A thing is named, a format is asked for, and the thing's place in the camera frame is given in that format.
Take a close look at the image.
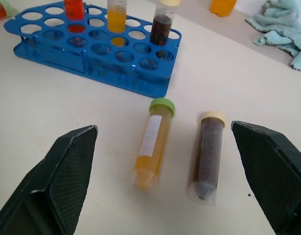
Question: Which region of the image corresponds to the red liquid tube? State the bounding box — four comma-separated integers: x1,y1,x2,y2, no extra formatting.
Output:
63,0,87,34

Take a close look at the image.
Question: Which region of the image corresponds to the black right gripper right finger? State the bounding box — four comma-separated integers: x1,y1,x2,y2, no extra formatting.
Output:
230,120,301,235

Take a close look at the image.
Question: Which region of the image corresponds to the brown liquid tube cream cap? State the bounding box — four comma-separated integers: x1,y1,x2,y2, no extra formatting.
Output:
149,0,182,47
186,110,227,207

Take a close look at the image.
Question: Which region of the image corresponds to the orange tube green cap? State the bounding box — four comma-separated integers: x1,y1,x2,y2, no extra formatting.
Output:
0,0,19,22

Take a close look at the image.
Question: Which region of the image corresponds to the blue plastic test tube rack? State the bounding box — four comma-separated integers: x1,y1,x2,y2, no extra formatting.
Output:
3,1,182,99

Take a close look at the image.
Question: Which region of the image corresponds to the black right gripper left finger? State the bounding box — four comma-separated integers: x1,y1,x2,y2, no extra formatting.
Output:
0,125,98,235

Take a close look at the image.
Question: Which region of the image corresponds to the yellow liquid tube green cap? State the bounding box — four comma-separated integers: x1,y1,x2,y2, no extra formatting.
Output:
133,97,176,192

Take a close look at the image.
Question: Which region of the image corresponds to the orange liquid bottle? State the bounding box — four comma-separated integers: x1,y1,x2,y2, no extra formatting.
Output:
209,0,237,18

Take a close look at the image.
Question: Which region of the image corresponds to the light green towel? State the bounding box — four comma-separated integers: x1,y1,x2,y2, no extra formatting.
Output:
245,0,301,71

